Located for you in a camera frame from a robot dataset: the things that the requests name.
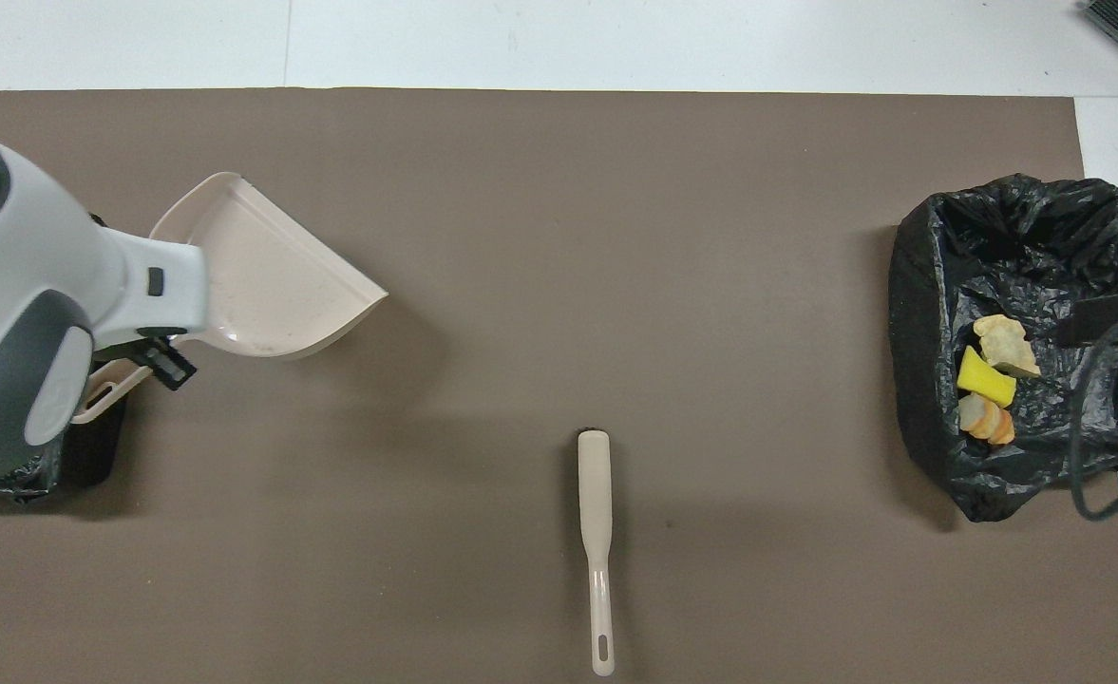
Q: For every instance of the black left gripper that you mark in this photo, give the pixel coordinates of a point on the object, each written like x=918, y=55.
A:
x=171, y=366

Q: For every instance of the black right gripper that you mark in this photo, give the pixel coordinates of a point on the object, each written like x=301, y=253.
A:
x=1105, y=318

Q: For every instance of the pale foam chunk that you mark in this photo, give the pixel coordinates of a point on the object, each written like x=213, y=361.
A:
x=1005, y=344
x=986, y=418

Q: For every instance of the beige plastic dustpan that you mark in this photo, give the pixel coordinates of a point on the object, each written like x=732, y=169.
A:
x=274, y=285

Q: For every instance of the yellow sponge wedge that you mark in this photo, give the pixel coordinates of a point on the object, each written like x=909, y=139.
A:
x=986, y=378

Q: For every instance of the beige hand brush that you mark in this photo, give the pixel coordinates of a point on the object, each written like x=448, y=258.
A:
x=594, y=494

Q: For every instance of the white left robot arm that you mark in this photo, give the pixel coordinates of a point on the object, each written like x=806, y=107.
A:
x=27, y=266

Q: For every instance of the black bag-lined trash bin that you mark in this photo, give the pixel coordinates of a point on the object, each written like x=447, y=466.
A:
x=976, y=380
x=107, y=446

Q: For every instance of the large brown table mat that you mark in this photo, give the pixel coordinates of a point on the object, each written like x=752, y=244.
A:
x=805, y=142

